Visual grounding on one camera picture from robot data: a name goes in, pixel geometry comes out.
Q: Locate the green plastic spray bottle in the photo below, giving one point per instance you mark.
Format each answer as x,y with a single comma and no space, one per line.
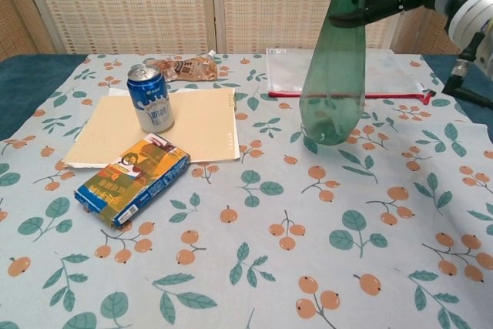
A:
335,74

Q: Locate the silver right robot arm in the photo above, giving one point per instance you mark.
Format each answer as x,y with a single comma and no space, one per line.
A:
462,5

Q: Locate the clear mesh zipper pouch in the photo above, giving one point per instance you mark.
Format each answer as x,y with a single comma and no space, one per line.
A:
385,74

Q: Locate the brown spouted drink pouch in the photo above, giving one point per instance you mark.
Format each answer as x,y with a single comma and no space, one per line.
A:
185,69

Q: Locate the beige paper notebook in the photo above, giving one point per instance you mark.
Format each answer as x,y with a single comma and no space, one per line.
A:
200,128

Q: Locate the woven rattan folding screen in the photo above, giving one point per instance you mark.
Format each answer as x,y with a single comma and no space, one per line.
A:
154,1

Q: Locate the blue and white drink can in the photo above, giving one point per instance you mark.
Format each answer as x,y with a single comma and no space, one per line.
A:
150,101

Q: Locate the floral fruit print tablecloth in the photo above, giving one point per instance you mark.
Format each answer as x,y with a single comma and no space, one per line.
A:
246,267

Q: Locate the blue and yellow snack box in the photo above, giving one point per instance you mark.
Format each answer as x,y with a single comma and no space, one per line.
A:
131,184

